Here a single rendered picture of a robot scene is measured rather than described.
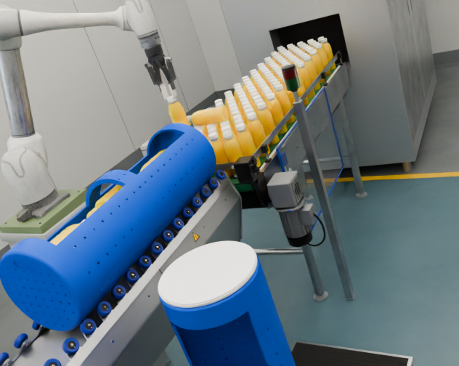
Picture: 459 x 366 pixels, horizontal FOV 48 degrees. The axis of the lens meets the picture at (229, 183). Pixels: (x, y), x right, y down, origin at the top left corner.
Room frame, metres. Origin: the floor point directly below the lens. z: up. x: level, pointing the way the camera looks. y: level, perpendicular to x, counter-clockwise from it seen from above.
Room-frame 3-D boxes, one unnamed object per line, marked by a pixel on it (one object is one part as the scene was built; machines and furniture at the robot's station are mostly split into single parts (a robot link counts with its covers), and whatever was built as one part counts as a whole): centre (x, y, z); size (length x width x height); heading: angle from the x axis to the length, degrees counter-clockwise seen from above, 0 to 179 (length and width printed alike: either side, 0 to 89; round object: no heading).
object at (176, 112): (2.27, 0.12, 1.17); 0.07 x 0.07 x 0.19
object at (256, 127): (2.22, -0.19, 0.99); 0.07 x 0.07 x 0.19
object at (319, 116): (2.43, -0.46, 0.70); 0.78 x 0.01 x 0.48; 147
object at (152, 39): (2.26, 0.12, 1.54); 0.09 x 0.09 x 0.06
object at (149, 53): (2.26, 0.12, 1.47); 0.08 x 0.07 x 0.09; 57
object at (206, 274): (1.19, 0.13, 1.03); 0.28 x 0.28 x 0.01
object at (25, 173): (2.14, 0.81, 1.21); 0.18 x 0.16 x 0.22; 10
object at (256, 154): (2.68, -0.54, 0.96); 1.60 x 0.01 x 0.03; 147
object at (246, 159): (1.97, -0.08, 0.95); 0.10 x 0.07 x 0.10; 57
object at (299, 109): (2.17, -0.40, 0.55); 0.04 x 0.04 x 1.10; 57
